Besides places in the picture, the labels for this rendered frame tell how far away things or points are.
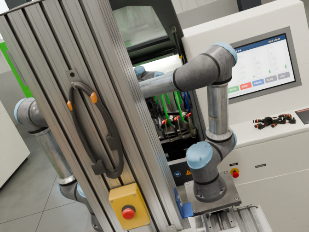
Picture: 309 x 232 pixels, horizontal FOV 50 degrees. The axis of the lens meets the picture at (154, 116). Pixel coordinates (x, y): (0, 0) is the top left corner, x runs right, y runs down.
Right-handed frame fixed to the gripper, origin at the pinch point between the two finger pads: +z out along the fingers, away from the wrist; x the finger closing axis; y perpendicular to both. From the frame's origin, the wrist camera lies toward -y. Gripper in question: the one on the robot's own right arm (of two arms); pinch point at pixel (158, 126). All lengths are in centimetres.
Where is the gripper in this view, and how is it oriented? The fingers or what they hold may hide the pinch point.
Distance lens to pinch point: 180.5
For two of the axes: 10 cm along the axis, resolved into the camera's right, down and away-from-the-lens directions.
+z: 3.1, 8.5, 4.2
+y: -0.4, 4.6, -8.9
